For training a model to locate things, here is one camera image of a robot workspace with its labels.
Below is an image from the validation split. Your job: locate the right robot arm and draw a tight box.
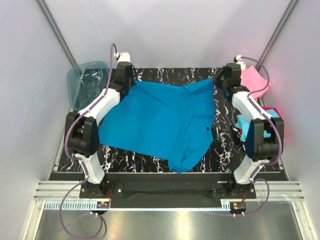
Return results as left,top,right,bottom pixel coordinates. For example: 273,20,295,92
212,62,284,199

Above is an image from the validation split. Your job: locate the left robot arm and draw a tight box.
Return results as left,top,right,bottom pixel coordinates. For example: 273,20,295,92
64,60,135,198

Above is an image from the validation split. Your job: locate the pink folded t-shirt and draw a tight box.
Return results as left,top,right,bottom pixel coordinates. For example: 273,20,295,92
241,66,267,92

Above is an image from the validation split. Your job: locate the teal plastic bin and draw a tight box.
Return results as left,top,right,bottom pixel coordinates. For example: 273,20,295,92
67,61,109,112

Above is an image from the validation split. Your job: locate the magenta folded t-shirt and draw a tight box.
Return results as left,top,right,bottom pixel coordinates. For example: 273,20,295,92
234,106,286,141

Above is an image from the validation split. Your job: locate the light blue folded t-shirt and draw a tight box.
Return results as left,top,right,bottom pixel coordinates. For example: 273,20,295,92
234,112,282,142

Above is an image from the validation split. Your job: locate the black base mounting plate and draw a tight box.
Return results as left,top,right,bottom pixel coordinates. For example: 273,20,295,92
79,172,257,209

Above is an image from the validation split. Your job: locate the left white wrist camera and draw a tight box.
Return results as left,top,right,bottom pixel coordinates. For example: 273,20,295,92
114,52,131,64

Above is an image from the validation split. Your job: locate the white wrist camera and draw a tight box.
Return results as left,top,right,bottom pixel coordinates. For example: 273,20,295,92
114,52,131,64
233,54,247,72

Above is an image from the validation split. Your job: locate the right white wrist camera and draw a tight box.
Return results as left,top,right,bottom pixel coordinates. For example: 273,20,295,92
233,54,247,72

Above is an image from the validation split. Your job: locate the right corner frame post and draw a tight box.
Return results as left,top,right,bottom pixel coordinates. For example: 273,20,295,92
258,0,300,64

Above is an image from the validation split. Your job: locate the corner frame post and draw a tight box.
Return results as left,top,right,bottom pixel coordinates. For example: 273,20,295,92
258,0,300,64
36,0,78,67

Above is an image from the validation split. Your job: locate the left corner frame post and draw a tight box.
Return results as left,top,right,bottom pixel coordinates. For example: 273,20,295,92
36,0,78,67

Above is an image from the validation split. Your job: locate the slotted cable duct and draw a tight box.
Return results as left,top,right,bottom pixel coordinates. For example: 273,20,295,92
44,200,247,212

